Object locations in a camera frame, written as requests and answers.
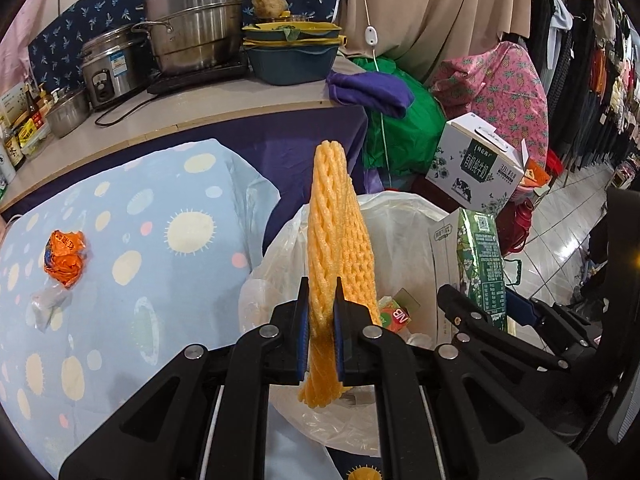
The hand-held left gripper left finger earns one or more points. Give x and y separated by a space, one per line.
302 330

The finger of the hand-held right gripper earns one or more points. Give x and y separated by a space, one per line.
522 310
470 310

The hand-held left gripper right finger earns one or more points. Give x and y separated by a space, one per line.
339 335

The green milk carton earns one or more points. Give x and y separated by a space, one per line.
480 260

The white plastic trash bag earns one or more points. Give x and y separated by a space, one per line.
280 280

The green and orange box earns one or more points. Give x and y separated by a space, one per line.
397 317

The orange foam fruit net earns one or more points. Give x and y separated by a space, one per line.
335 240

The orange packet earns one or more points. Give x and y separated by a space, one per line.
536 172

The white and green milk box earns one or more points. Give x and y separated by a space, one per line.
475 170

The light blue dotted blanket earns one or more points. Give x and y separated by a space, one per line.
150 285

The green plastic bag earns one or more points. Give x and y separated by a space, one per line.
415 135

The dark purple table cover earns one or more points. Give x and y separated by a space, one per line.
280 140

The pink floral cloth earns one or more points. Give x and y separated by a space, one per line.
495 90

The purple garment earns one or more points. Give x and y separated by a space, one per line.
370 90

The orange snack wrapper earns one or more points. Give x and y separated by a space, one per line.
62 260

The clear plastic wrapper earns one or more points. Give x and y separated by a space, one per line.
47 305

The dark blue basin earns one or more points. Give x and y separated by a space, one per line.
290 65

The row of hanging clothes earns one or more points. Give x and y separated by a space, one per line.
590 50

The black induction cooker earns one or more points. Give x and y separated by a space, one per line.
200 77

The yellow plates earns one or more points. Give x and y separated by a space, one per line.
295 32

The beige curtain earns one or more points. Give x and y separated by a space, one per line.
440 10

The steel bowl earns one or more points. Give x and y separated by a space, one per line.
67 115

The steel rice cooker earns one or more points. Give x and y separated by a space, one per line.
115 70

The clear food container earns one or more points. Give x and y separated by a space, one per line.
36 144

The brown potato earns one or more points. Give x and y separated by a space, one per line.
270 4

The steel steamer pot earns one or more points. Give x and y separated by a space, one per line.
195 20

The dark bottle white label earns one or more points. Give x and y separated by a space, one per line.
14 150

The dark sauce bottle red label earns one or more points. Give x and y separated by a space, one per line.
34 105

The white carton box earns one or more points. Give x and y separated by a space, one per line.
12 102

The blue patterned cloth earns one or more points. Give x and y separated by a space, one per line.
75 35

